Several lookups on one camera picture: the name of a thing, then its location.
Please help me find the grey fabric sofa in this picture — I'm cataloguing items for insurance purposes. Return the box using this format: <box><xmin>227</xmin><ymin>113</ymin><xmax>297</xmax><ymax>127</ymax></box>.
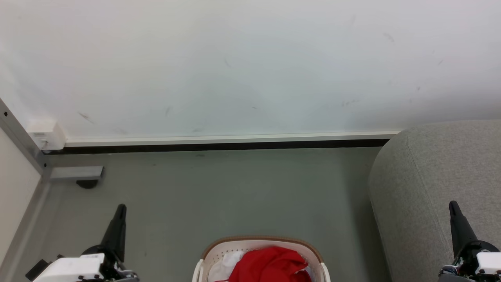
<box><xmin>368</xmin><ymin>119</ymin><xmax>501</xmax><ymax>282</ymax></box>

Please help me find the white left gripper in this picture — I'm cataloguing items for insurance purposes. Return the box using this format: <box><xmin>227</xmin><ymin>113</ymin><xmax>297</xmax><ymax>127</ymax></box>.
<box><xmin>25</xmin><ymin>204</ymin><xmax>140</xmax><ymax>282</ymax></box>

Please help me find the beige partition panel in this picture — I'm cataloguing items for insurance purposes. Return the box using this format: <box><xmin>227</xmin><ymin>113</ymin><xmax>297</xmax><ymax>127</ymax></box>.
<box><xmin>0</xmin><ymin>127</ymin><xmax>43</xmax><ymax>255</ymax></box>

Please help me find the red and white garment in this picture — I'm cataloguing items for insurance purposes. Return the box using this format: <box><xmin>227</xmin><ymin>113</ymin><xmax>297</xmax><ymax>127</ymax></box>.
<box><xmin>208</xmin><ymin>246</ymin><xmax>312</xmax><ymax>282</ymax></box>

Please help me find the grey metal foot bracket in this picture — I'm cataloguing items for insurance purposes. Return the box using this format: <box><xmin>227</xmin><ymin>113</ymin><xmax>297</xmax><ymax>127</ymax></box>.
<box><xmin>50</xmin><ymin>166</ymin><xmax>104</xmax><ymax>181</ymax></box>

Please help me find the white wall box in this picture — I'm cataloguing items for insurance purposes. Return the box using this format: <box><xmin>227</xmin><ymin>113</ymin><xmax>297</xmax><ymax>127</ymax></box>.
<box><xmin>27</xmin><ymin>121</ymin><xmax>67</xmax><ymax>151</ymax></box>

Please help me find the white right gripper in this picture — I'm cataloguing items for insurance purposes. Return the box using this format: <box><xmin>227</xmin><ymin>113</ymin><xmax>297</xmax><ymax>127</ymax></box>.
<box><xmin>438</xmin><ymin>201</ymin><xmax>501</xmax><ymax>282</ymax></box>

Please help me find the white laundry basket brown rim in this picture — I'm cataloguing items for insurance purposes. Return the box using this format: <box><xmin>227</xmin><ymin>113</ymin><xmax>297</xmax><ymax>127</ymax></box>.
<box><xmin>192</xmin><ymin>236</ymin><xmax>331</xmax><ymax>282</ymax></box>

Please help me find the white wall baseboard trim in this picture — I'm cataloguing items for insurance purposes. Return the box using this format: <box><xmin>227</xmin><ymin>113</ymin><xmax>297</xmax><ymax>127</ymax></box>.
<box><xmin>65</xmin><ymin>131</ymin><xmax>402</xmax><ymax>154</ymax></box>

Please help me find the grey metal frame post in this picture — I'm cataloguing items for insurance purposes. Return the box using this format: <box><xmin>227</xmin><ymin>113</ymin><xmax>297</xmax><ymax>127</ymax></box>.
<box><xmin>0</xmin><ymin>97</ymin><xmax>53</xmax><ymax>282</ymax></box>

